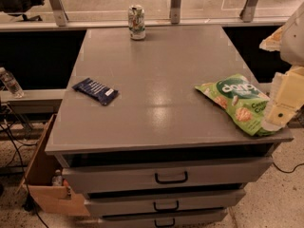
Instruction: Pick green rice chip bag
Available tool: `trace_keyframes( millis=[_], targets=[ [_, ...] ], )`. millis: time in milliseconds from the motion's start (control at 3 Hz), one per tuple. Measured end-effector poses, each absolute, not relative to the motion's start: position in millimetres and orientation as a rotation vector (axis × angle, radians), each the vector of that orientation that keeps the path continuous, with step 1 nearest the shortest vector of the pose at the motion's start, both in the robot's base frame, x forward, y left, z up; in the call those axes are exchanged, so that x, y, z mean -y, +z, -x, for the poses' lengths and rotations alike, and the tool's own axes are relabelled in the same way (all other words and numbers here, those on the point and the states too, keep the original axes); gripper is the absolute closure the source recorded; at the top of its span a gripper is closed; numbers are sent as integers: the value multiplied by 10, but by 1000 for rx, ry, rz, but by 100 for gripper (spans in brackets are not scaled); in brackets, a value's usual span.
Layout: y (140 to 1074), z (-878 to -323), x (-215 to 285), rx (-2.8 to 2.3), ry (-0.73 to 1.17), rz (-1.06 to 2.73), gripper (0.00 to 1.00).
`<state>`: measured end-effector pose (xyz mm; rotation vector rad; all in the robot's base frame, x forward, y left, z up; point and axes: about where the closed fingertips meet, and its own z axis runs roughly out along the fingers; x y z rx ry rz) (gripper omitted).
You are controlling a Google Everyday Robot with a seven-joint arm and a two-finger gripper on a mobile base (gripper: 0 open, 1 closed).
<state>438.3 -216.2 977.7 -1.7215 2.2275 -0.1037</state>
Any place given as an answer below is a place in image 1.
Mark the brown cardboard box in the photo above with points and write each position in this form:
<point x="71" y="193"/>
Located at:
<point x="39" y="174"/>

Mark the middle grey drawer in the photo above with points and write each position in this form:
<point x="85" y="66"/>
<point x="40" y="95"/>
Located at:
<point x="134" y="205"/>

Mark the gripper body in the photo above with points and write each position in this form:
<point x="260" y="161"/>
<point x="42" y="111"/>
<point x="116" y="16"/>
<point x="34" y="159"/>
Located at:
<point x="294" y="38"/>

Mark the grey drawer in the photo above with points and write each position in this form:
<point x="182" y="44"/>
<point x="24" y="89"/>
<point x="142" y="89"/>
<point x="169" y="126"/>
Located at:
<point x="157" y="175"/>
<point x="163" y="220"/>
<point x="134" y="205"/>

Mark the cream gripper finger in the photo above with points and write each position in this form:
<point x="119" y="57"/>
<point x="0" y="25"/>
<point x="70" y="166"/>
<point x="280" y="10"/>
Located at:
<point x="272" y="42"/>
<point x="276" y="116"/>

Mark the top grey drawer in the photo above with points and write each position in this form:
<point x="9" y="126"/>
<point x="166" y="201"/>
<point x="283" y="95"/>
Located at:
<point x="157" y="175"/>

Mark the bottom grey drawer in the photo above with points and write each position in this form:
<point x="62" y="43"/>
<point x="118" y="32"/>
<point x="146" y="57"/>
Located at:
<point x="163" y="220"/>

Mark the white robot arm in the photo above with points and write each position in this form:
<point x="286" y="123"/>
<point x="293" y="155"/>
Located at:
<point x="292" y="46"/>

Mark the small bottle in box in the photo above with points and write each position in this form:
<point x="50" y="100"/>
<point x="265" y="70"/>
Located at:
<point x="57" y="179"/>

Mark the clear plastic water bottle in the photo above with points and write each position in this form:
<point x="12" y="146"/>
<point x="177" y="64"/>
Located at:
<point x="11" y="83"/>

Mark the green rice chip bag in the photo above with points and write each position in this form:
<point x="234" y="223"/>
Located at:
<point x="241" y="100"/>

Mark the dark blue snack packet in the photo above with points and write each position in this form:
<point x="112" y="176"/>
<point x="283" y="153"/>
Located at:
<point x="96" y="91"/>

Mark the white green soda can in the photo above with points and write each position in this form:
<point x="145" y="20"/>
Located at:
<point x="136" y="23"/>

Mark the grey drawer cabinet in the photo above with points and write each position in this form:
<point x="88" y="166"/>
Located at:
<point x="158" y="116"/>

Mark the metal window frame rail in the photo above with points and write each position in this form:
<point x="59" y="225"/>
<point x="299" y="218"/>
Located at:
<point x="101" y="14"/>

